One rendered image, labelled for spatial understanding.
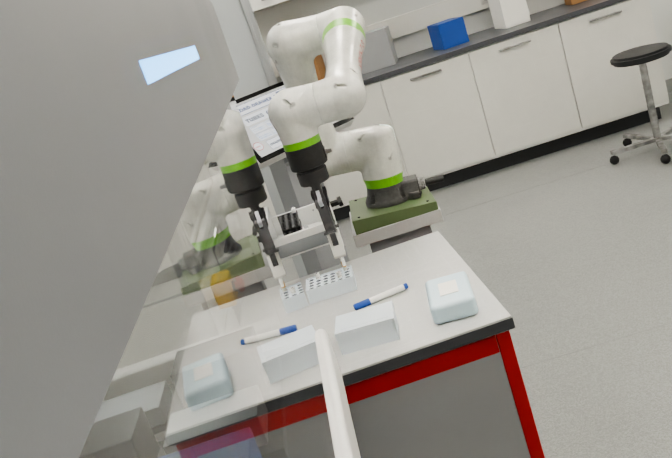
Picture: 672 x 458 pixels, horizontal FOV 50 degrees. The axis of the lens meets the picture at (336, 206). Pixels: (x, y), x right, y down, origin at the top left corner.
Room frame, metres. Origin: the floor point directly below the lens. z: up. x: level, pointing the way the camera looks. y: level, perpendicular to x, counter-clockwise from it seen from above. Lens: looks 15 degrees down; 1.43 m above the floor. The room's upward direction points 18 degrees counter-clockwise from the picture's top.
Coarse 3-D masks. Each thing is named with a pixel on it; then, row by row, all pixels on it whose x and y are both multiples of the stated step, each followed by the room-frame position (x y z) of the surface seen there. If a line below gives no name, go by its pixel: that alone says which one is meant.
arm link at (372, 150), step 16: (368, 128) 2.23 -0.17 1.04; (384, 128) 2.21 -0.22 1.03; (352, 144) 2.21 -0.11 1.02; (368, 144) 2.19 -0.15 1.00; (384, 144) 2.19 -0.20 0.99; (352, 160) 2.21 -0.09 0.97; (368, 160) 2.20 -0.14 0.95; (384, 160) 2.19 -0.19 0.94; (400, 160) 2.24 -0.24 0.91; (368, 176) 2.21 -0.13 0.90; (384, 176) 2.19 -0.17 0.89; (400, 176) 2.21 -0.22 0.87
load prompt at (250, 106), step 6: (276, 90) 3.05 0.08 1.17; (264, 96) 3.01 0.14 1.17; (270, 96) 3.02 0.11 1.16; (246, 102) 2.96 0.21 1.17; (252, 102) 2.96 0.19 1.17; (258, 102) 2.97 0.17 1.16; (264, 102) 2.98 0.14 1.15; (240, 108) 2.92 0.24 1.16; (246, 108) 2.93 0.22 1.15; (252, 108) 2.94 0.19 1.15; (258, 108) 2.95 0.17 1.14; (240, 114) 2.90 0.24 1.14
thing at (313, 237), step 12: (312, 204) 2.13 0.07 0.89; (300, 216) 2.13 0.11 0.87; (312, 216) 2.13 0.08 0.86; (312, 228) 1.89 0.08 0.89; (324, 228) 1.89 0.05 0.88; (288, 240) 1.89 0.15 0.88; (300, 240) 1.89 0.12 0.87; (312, 240) 1.89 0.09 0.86; (324, 240) 1.89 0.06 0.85; (300, 252) 1.89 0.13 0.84
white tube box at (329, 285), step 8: (328, 272) 1.78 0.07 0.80; (344, 272) 1.75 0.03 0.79; (352, 272) 1.73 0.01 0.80; (312, 280) 1.77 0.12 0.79; (320, 280) 1.75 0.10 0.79; (328, 280) 1.73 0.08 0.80; (336, 280) 1.71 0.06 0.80; (344, 280) 1.69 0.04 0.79; (352, 280) 1.69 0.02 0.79; (312, 288) 1.72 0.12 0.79; (320, 288) 1.70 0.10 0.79; (328, 288) 1.70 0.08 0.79; (336, 288) 1.69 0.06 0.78; (344, 288) 1.69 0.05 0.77; (352, 288) 1.69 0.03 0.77; (312, 296) 1.70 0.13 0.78; (320, 296) 1.70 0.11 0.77; (328, 296) 1.70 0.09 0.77
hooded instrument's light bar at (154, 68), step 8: (184, 48) 0.58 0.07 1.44; (192, 48) 0.64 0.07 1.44; (160, 56) 0.44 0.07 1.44; (168, 56) 0.47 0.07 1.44; (176, 56) 0.51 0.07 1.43; (184, 56) 0.56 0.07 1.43; (192, 56) 0.62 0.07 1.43; (144, 64) 0.38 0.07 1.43; (152, 64) 0.40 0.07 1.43; (160, 64) 0.43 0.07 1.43; (168, 64) 0.46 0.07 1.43; (176, 64) 0.50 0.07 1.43; (184, 64) 0.54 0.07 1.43; (144, 72) 0.37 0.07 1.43; (152, 72) 0.39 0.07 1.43; (160, 72) 0.42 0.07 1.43; (168, 72) 0.45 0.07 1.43; (152, 80) 0.38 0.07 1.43
